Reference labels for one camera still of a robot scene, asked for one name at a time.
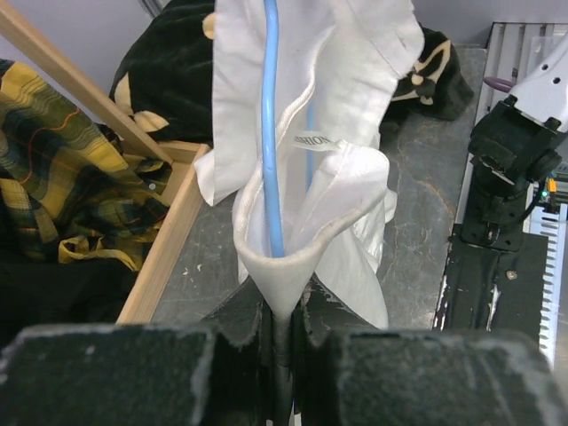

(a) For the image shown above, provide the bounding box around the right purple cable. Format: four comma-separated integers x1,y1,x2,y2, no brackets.
482,75,518,94

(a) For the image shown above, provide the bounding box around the black floral blanket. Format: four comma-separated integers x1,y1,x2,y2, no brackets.
109,1,474,144

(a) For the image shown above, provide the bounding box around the wooden clothes rack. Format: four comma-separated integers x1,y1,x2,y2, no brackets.
1,2,209,324

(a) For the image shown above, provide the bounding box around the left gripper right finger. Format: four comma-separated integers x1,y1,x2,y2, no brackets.
292,275,374,425

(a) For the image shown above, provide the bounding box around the yellow plaid shirt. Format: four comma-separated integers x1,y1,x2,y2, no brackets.
1,59,172,272

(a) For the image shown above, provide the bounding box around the blue wire hanger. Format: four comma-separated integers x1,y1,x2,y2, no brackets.
260,1,313,257

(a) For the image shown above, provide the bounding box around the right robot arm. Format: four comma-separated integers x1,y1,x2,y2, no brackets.
458,23,567,252

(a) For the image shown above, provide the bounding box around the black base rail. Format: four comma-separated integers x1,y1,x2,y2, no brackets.
432,224,548,343

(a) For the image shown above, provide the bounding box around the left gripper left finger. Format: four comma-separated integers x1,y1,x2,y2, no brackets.
201,279,272,426

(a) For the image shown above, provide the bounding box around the white shirt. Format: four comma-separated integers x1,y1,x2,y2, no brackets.
196,1,424,328

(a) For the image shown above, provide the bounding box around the black hanging shirt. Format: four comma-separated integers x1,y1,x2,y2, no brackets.
1,208,137,347

